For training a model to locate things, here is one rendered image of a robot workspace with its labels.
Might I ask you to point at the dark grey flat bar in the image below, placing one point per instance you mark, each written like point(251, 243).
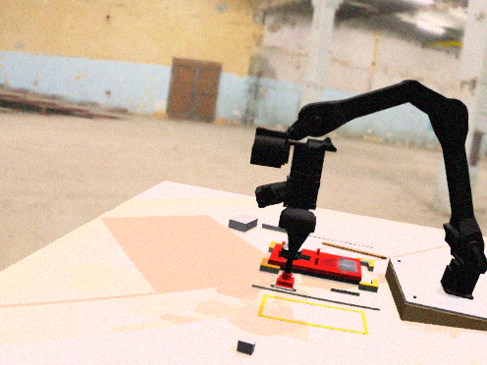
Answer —
point(274, 228)

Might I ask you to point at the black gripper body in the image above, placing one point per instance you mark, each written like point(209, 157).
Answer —
point(304, 192)

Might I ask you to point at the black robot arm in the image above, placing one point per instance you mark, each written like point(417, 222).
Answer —
point(449, 120)

